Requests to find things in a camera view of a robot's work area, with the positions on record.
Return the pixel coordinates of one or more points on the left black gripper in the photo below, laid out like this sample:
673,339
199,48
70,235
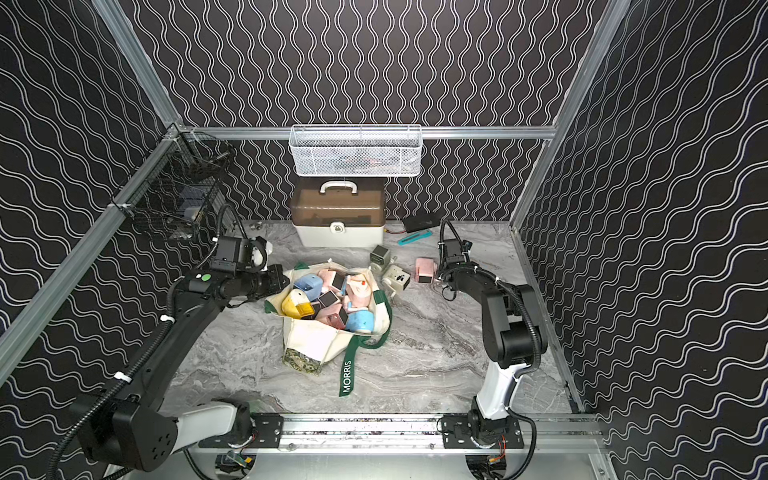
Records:
275,282

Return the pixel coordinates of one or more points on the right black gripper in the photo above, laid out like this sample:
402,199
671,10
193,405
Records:
441,270

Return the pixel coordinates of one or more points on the pink pencil sharpener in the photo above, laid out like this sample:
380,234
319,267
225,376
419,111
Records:
425,270

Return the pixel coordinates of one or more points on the cream white pencil sharpener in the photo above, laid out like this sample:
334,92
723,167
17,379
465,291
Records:
396,280

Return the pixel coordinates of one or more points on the cream tote bag green handles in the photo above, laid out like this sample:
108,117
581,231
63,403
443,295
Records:
311,343

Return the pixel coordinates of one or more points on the green pencil sharpener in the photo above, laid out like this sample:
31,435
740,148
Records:
380,259

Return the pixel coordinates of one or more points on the blue square pencil sharpener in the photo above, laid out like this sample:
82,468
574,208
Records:
360,321

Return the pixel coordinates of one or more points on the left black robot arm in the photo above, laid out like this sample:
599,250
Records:
121,424

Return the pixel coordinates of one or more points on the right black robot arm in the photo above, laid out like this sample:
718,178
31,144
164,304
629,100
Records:
512,336

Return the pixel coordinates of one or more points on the yellow pencil sharpener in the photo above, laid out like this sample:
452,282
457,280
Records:
297,305

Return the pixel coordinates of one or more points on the light blue pencil sharpener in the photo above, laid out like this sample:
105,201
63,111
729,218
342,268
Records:
311,285

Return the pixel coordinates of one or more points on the teal utility knife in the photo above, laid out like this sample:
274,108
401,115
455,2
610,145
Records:
414,237

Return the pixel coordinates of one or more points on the black battery pack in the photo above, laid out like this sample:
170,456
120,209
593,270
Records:
419,222

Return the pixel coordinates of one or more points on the brown lid white toolbox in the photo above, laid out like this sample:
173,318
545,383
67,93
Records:
335,213

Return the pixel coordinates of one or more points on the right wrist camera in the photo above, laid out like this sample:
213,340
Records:
455,250

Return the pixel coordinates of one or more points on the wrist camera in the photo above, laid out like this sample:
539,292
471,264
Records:
455,250
235,254

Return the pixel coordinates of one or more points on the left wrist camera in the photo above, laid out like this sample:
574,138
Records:
235,254

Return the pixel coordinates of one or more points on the black wire basket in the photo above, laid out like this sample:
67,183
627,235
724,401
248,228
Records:
184,191

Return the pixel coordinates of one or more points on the white wire mesh basket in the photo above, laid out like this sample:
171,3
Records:
356,150

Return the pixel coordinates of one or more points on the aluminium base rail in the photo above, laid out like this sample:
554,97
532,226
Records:
404,434

